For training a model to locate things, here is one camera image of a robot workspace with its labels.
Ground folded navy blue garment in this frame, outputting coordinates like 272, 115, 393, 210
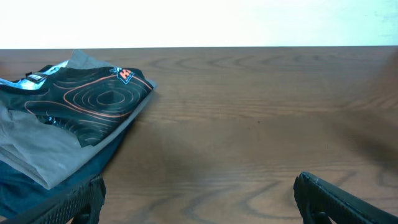
0, 124, 133, 219

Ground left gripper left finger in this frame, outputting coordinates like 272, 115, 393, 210
1, 175, 106, 224

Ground black cycling jersey orange lines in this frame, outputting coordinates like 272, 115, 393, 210
1, 67, 155, 147

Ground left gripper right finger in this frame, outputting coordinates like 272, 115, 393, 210
293, 172, 397, 224

